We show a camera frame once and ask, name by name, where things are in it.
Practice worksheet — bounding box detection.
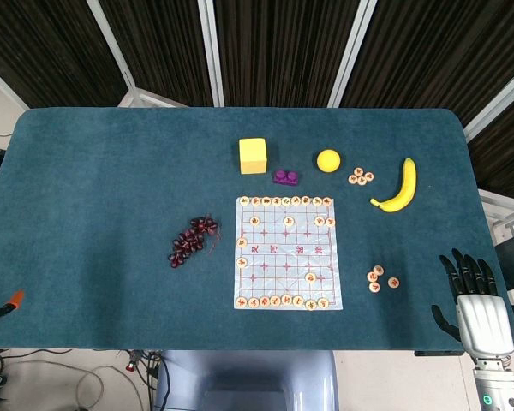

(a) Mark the white metal rack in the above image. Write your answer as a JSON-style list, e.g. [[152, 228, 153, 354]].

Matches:
[[479, 188, 514, 247]]

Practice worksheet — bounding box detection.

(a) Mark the yellow banana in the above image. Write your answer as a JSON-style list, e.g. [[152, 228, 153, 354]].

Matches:
[[369, 157, 418, 213]]

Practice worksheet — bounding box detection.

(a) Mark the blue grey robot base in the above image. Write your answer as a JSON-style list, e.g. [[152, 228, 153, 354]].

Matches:
[[153, 349, 340, 411]]

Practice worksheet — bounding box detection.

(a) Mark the chinese chess board sheet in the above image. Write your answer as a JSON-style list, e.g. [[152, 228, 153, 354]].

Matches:
[[232, 195, 344, 312]]

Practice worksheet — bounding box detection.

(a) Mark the black floor cable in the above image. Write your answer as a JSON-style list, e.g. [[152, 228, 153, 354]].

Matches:
[[147, 350, 172, 411]]

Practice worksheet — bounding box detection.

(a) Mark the yellow ball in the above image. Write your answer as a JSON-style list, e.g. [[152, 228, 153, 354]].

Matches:
[[316, 149, 342, 174]]

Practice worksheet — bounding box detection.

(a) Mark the teal table cloth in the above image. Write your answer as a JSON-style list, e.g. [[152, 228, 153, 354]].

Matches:
[[0, 106, 514, 354]]

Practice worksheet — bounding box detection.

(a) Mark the orange tipped black tool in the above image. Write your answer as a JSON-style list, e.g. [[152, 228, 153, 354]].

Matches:
[[0, 289, 26, 329]]

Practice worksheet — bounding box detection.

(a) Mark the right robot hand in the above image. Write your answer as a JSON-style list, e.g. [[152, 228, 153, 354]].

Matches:
[[431, 247, 514, 360]]

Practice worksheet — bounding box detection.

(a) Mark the purple toy brick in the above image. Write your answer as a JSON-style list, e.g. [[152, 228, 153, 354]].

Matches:
[[274, 169, 300, 188]]

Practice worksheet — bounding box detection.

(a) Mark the yellow foam cube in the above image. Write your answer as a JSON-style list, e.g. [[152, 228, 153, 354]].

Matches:
[[238, 137, 269, 176]]

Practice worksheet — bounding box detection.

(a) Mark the dark slatted partition panel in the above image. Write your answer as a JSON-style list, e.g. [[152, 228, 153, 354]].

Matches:
[[199, 0, 378, 108], [98, 0, 222, 108], [329, 0, 514, 129], [0, 0, 142, 109], [464, 80, 514, 202]]

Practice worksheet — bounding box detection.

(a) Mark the beige floor cable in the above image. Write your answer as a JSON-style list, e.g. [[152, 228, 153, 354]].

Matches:
[[8, 358, 109, 411]]

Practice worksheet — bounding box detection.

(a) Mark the dark red grape bunch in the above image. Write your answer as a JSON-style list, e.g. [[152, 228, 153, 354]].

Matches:
[[167, 213, 224, 269]]

